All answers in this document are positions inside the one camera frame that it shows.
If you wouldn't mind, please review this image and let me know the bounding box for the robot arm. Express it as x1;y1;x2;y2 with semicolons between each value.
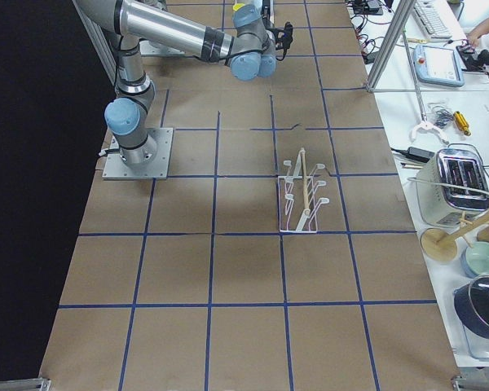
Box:
77;1;276;167

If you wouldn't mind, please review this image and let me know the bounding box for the yellow cup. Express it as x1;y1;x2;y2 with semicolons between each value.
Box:
232;3;244;11

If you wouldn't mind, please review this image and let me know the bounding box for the black power adapter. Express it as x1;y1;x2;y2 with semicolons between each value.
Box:
391;147;434;163

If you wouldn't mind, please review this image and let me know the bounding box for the white plastic claw tool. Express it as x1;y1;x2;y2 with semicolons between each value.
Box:
410;121;449;145

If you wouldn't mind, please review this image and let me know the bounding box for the wooden mug tree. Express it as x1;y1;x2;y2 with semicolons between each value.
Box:
420;209;489;263

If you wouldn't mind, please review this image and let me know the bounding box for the silver toaster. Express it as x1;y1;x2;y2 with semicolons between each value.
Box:
415;147;489;227

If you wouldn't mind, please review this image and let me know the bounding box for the yellow screwdriver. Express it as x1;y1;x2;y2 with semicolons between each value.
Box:
453;111;471;136

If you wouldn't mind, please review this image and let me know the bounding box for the blue teach pendant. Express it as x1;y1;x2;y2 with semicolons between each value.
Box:
412;45;465;87

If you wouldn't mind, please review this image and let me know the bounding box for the light green bowl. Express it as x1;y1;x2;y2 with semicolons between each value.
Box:
460;241;489;278

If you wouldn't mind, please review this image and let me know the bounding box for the white keyboard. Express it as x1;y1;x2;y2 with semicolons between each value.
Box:
412;1;452;42

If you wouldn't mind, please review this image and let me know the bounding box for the dark blue pot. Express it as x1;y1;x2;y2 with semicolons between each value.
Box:
453;275;489;339

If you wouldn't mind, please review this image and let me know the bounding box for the clear plastic container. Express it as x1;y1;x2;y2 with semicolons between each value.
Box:
456;309;489;371

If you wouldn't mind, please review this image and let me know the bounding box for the white wire cup rack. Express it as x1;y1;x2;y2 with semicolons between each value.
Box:
277;147;330;234

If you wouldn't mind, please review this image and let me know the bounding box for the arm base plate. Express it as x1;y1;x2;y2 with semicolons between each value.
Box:
102;127;174;180
139;40;185;57

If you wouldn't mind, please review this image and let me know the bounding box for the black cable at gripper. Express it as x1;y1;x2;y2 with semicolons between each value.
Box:
268;22;294;62

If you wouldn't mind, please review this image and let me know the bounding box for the aluminium frame post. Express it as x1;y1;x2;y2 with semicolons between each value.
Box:
365;0;416;92

